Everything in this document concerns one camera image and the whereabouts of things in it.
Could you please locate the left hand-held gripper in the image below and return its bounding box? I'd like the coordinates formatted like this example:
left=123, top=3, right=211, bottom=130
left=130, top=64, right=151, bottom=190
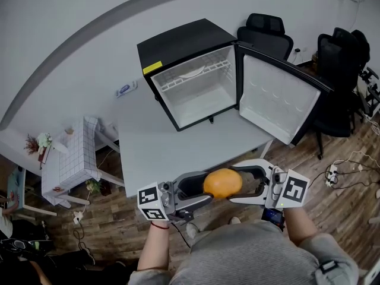
left=137, top=170, right=214, bottom=223

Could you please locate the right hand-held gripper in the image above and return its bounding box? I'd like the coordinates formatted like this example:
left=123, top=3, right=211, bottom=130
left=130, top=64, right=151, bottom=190
left=226, top=158, right=311, bottom=210

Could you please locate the orange fruit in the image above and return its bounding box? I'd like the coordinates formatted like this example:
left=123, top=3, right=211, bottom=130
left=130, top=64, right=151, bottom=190
left=202, top=168, right=243, bottom=200

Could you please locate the black mini fridge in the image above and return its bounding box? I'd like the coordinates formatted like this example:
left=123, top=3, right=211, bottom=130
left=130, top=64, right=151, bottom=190
left=137, top=18, right=335, bottom=147

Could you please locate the person's right forearm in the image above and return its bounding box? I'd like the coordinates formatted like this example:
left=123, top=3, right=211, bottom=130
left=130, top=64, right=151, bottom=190
left=281, top=208, right=318, bottom=248

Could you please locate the person's left forearm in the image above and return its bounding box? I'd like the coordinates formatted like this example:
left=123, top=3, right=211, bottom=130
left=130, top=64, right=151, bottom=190
left=136, top=220, right=172, bottom=273

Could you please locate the small black screen device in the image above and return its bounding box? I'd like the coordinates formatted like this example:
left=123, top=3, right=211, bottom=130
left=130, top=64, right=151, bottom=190
left=261, top=208, right=286, bottom=228

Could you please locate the person's grey shirt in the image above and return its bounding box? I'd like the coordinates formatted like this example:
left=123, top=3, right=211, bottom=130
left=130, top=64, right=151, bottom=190
left=127, top=220, right=360, bottom=285

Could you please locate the small potted plant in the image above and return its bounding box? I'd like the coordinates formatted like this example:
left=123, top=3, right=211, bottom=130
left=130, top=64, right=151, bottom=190
left=85, top=179, right=102, bottom=194

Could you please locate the white plate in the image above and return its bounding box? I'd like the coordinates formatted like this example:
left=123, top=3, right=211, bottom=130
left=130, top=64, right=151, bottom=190
left=179, top=65, right=205, bottom=79

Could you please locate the wet wipes packet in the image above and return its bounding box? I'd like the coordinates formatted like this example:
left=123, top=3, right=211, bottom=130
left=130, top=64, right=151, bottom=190
left=115, top=80, right=138, bottom=98

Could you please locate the checked white tablecloth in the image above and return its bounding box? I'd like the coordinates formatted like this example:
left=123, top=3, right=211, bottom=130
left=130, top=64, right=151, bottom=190
left=40, top=116, right=102, bottom=207

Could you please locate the black mesh office chair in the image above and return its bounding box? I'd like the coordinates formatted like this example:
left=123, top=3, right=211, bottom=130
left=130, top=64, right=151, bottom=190
left=236, top=12, right=295, bottom=61
left=351, top=29, right=371, bottom=71
left=313, top=27, right=365, bottom=160

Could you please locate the white and red flower bouquet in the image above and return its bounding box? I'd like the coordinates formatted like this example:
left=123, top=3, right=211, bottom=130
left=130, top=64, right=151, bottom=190
left=24, top=132, right=53, bottom=156

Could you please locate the white floor cable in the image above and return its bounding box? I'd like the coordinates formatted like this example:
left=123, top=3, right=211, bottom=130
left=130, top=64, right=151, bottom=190
left=332, top=150, right=380, bottom=172

